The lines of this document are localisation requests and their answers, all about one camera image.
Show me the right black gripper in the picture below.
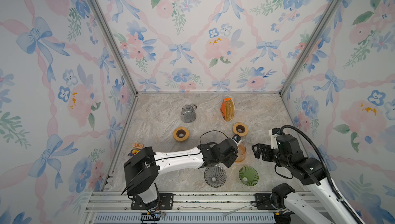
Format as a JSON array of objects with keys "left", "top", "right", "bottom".
[{"left": 251, "top": 143, "right": 291, "bottom": 171}]

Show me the orange glass carafe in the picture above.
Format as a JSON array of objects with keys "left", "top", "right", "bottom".
[{"left": 235, "top": 144, "right": 246, "bottom": 163}]

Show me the wooden dripper ring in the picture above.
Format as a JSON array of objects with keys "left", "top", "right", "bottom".
[
  {"left": 232, "top": 122, "right": 249, "bottom": 137},
  {"left": 172, "top": 126, "right": 190, "bottom": 142}
]

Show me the green glass dripper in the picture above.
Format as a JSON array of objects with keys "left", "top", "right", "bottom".
[{"left": 239, "top": 166, "right": 259, "bottom": 187}]

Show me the orange coffee filter packet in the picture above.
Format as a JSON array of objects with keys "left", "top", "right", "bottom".
[{"left": 220, "top": 97, "right": 235, "bottom": 122}]

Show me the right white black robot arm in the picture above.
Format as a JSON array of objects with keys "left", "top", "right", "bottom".
[{"left": 252, "top": 133, "right": 363, "bottom": 224}]

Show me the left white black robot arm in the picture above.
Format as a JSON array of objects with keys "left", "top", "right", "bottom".
[{"left": 122, "top": 135, "right": 242, "bottom": 210}]

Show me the clear grey glass dripper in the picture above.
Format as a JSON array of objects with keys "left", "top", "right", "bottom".
[{"left": 204, "top": 165, "right": 227, "bottom": 188}]

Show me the clear grey glass pitcher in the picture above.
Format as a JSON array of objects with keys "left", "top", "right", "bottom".
[{"left": 181, "top": 104, "right": 197, "bottom": 123}]

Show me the small orange yellow toy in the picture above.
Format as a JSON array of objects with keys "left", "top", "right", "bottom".
[{"left": 128, "top": 143, "right": 144, "bottom": 157}]

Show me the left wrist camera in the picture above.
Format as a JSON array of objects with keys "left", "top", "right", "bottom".
[{"left": 231, "top": 134, "right": 242, "bottom": 145}]

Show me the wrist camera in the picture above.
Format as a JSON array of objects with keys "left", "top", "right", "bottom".
[
  {"left": 231, "top": 134, "right": 242, "bottom": 145},
  {"left": 268, "top": 127, "right": 281, "bottom": 149}
]

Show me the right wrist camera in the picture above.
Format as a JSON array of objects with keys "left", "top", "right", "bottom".
[{"left": 268, "top": 127, "right": 281, "bottom": 149}]

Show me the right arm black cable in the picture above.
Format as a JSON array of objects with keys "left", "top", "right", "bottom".
[{"left": 280, "top": 124, "right": 365, "bottom": 224}]

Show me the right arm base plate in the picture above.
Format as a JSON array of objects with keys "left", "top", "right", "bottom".
[{"left": 252, "top": 193, "right": 276, "bottom": 210}]

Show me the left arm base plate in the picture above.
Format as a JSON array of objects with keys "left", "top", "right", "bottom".
[{"left": 128, "top": 193, "right": 174, "bottom": 211}]

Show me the aluminium frame rail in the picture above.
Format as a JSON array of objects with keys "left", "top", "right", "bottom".
[{"left": 83, "top": 191, "right": 343, "bottom": 224}]

